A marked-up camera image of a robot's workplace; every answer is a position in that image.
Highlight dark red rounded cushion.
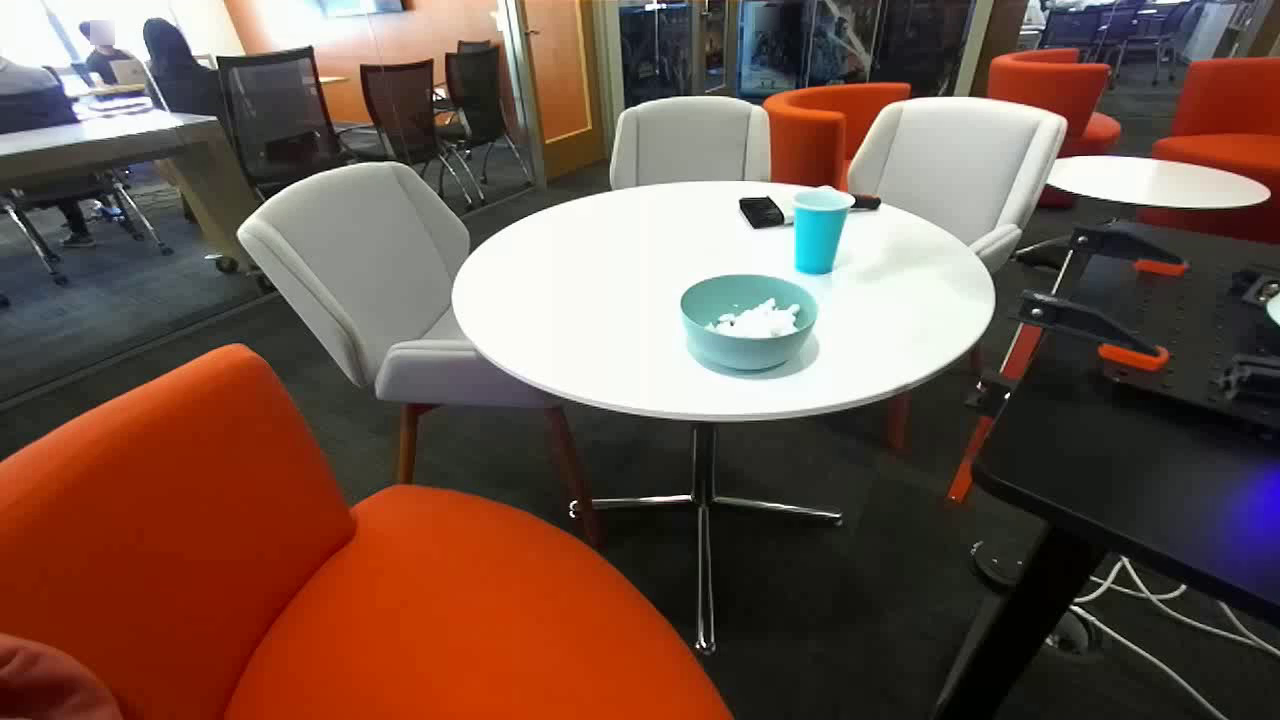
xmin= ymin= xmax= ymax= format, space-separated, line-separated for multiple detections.
xmin=0 ymin=637 xmax=129 ymax=720

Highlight teal bowl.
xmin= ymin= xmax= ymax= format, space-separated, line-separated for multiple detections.
xmin=675 ymin=273 xmax=819 ymax=376

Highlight black orange bar clamp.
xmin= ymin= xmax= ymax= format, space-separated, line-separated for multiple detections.
xmin=1018 ymin=220 xmax=1193 ymax=325
xmin=945 ymin=286 xmax=1177 ymax=506

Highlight chrome table pedestal base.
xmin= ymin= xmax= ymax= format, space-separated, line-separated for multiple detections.
xmin=566 ymin=423 xmax=848 ymax=656

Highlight blue plastic cup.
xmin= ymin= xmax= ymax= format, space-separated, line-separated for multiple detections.
xmin=794 ymin=189 xmax=855 ymax=279

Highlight black round floor plate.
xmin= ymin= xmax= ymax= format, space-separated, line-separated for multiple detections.
xmin=970 ymin=536 xmax=1043 ymax=592

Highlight small white round table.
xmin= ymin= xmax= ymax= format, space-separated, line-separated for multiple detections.
xmin=1043 ymin=153 xmax=1277 ymax=215

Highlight orange wooden door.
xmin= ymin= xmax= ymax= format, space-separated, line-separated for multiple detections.
xmin=515 ymin=0 xmax=595 ymax=153

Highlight seated person dark hair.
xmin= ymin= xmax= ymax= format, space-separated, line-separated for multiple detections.
xmin=74 ymin=17 xmax=145 ymax=89

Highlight grey upholstered armchair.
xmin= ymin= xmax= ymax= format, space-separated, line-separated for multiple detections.
xmin=238 ymin=158 xmax=595 ymax=542
xmin=846 ymin=90 xmax=1072 ymax=461
xmin=605 ymin=90 xmax=776 ymax=190

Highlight white crumbled pieces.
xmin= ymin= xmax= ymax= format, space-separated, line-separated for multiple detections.
xmin=704 ymin=300 xmax=807 ymax=338

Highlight black metal fixture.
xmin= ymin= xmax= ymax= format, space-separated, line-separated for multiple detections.
xmin=1228 ymin=264 xmax=1280 ymax=332
xmin=1212 ymin=351 xmax=1280 ymax=433

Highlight white floor cable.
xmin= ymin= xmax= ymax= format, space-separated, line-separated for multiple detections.
xmin=1069 ymin=600 xmax=1237 ymax=720
xmin=1076 ymin=554 xmax=1280 ymax=661

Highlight black workbench table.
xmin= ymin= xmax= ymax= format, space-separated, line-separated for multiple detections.
xmin=934 ymin=224 xmax=1280 ymax=720

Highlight black high-back office chair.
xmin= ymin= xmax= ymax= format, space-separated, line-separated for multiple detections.
xmin=141 ymin=13 xmax=230 ymax=114

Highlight dark mesh chair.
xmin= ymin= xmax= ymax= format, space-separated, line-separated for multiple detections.
xmin=441 ymin=35 xmax=535 ymax=203

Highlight white scraper black handle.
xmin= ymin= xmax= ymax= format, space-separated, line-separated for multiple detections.
xmin=738 ymin=189 xmax=888 ymax=231

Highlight light wooden desk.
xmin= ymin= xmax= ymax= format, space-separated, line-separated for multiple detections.
xmin=0 ymin=106 xmax=257 ymax=274

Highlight brown mesh chair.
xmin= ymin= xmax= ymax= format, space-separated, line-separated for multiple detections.
xmin=358 ymin=54 xmax=464 ymax=203

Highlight orange upholstered armchair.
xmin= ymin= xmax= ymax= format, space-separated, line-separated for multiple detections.
xmin=1153 ymin=50 xmax=1280 ymax=243
xmin=0 ymin=338 xmax=738 ymax=720
xmin=762 ymin=78 xmax=916 ymax=189
xmin=983 ymin=49 xmax=1125 ymax=157

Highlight black mesh office chair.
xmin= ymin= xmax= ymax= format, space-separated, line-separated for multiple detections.
xmin=212 ymin=42 xmax=393 ymax=203

